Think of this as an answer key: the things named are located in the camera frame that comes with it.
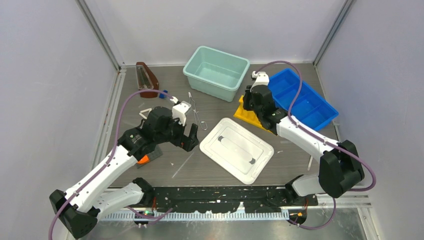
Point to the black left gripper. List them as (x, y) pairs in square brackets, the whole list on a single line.
[(188, 143)]

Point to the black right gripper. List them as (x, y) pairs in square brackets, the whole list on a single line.
[(248, 95)]

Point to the clear plastic pipette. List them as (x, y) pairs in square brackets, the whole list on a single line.
[(310, 163)]

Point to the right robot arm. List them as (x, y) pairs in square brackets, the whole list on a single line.
[(339, 170)]

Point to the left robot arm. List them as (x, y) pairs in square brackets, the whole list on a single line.
[(81, 206)]

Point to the yellow test tube rack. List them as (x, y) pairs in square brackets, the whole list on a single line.
[(247, 116)]

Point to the metal crucible tongs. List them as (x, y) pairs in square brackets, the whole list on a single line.
[(202, 124)]

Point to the grey brick plate orange piece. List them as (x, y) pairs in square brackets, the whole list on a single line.
[(157, 153)]

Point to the mint green plastic bin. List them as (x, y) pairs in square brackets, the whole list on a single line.
[(215, 72)]

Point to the white plastic bin lid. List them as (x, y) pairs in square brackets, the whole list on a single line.
[(237, 150)]

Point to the white clay triangle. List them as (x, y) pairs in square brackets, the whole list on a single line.
[(145, 112)]

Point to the blue divided plastic tray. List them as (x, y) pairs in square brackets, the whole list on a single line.
[(309, 108)]

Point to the brown wooden metronome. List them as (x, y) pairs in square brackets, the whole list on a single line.
[(146, 80)]

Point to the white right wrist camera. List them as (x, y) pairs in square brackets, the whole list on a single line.
[(260, 78)]

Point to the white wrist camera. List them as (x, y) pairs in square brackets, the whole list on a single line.
[(180, 111), (260, 78)]

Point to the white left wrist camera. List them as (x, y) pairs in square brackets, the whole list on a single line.
[(180, 111)]

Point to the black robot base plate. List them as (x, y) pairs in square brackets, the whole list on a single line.
[(222, 199)]

